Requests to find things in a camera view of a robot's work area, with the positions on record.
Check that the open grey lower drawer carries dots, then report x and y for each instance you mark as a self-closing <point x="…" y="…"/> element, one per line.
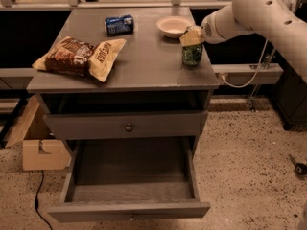
<point x="130" y="179"/>

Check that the cardboard box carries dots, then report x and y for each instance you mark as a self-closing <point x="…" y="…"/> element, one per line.
<point x="40" y="150"/>

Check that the brown yellow chip bag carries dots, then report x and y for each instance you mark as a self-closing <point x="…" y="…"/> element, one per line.
<point x="73" y="57"/>

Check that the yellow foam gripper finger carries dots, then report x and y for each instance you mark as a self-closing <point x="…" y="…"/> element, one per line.
<point x="192" y="36"/>

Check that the closed grey upper drawer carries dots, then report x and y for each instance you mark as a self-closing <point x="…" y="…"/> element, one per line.
<point x="126" y="125"/>

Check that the grey wooden drawer cabinet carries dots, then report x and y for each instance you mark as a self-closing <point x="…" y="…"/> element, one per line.
<point x="147" y="76"/>

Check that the green soda can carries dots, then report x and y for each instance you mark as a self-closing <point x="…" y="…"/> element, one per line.
<point x="191" y="55"/>

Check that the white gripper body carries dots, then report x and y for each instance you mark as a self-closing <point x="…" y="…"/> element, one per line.
<point x="210" y="31"/>

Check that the blue soda can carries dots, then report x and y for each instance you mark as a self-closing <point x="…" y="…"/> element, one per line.
<point x="119" y="25"/>

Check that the black tool on floor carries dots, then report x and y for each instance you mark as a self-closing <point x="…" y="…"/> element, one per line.
<point x="300" y="168"/>

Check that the grey wall rail shelf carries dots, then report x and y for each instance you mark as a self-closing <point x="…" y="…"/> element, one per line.
<point x="246" y="74"/>

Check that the metal diagonal pole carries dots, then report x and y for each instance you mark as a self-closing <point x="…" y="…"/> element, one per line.
<point x="264" y="64"/>

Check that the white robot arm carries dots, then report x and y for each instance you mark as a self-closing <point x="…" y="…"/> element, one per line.
<point x="271" y="19"/>

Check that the white paper bowl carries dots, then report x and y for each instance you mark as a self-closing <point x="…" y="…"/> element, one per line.
<point x="173" y="26"/>

